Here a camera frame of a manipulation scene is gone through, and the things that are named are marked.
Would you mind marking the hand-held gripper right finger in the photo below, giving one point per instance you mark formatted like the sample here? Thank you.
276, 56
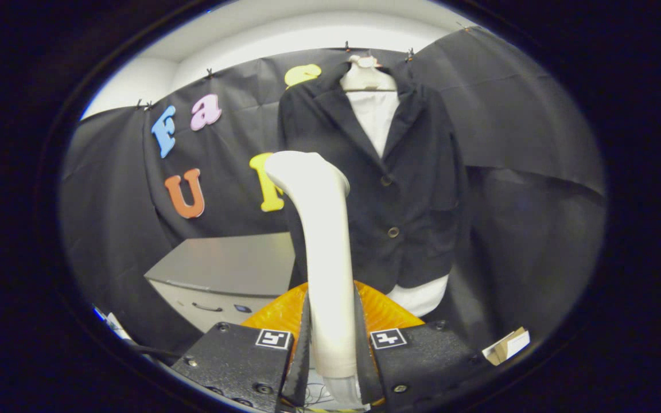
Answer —
422, 361

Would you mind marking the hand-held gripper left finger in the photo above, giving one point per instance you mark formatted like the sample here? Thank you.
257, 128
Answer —
233, 361

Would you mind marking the white garment steamer head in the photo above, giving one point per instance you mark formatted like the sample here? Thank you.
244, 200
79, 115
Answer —
325, 258

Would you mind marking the black blazer jacket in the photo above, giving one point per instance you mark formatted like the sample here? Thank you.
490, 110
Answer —
416, 189

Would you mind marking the small cardboard box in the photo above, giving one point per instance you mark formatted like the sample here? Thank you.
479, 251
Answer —
505, 347

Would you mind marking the grey cabinet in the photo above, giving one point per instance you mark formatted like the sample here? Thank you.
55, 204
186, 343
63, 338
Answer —
221, 258

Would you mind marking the black backdrop cloth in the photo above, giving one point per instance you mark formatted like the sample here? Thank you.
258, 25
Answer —
525, 229

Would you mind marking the white mannequin torso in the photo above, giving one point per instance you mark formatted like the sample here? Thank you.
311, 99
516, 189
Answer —
373, 115

